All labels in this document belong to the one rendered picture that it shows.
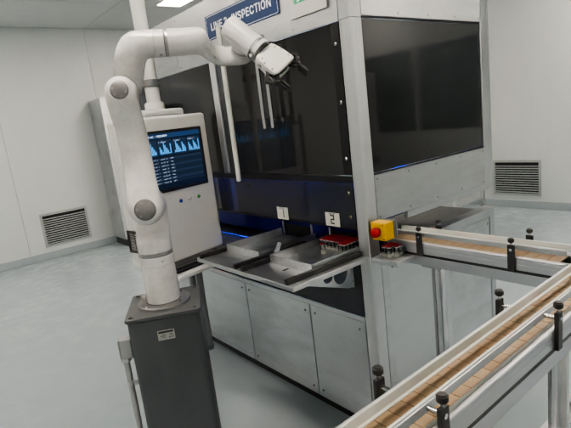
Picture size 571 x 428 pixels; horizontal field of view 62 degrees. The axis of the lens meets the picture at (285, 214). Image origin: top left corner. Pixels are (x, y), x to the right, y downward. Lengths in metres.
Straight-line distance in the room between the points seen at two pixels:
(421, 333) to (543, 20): 4.81
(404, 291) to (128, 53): 1.45
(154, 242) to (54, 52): 5.62
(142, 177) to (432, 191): 1.27
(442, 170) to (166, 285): 1.33
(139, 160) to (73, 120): 5.43
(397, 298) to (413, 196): 0.45
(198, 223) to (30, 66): 4.79
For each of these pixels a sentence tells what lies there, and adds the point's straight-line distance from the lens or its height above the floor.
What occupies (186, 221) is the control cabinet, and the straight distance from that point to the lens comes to 2.56.
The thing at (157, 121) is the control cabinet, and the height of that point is 1.53.
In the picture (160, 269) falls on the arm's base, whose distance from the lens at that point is 1.73.
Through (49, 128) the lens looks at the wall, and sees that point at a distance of 7.00.
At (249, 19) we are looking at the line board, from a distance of 2.34.
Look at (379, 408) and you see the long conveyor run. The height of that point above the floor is 0.96.
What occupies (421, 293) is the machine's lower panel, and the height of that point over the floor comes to 0.62.
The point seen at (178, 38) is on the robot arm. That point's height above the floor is 1.76.
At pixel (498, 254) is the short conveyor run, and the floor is 0.93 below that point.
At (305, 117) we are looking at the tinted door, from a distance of 2.08.
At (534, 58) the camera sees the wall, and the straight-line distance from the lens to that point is 6.52.
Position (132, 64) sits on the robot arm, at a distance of 1.72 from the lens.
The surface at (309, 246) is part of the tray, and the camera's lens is 2.13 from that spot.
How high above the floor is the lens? 1.47
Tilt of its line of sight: 11 degrees down
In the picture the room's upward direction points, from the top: 7 degrees counter-clockwise
